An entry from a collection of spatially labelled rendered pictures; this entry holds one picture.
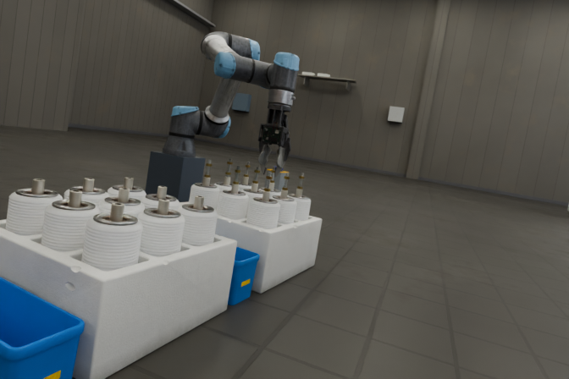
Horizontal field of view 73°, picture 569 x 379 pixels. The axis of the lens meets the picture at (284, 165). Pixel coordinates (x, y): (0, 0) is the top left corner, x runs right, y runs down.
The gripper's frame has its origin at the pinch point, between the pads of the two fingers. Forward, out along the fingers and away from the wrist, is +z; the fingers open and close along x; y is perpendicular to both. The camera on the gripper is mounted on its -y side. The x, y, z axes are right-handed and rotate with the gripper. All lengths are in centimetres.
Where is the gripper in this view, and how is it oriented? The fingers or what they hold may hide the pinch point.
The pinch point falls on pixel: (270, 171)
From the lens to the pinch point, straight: 119.5
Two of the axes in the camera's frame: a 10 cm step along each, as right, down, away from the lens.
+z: -1.6, 9.8, 0.6
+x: 9.6, 1.7, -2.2
